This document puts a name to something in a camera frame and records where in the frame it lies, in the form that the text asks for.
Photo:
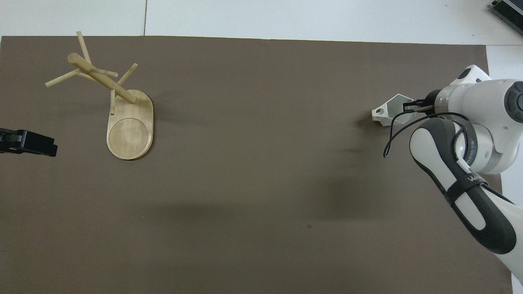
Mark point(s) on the white angular cup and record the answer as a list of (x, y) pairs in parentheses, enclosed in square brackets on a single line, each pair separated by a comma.
[(393, 107)]

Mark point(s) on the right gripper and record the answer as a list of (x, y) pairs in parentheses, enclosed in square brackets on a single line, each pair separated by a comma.
[(432, 99)]

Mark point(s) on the dark grey metal device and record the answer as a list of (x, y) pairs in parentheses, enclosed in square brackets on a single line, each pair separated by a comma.
[(510, 10)]

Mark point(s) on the wooden cup rack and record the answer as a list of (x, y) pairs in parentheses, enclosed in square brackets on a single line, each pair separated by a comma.
[(130, 134)]

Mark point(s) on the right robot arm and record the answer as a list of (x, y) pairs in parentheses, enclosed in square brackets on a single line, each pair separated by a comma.
[(494, 122)]

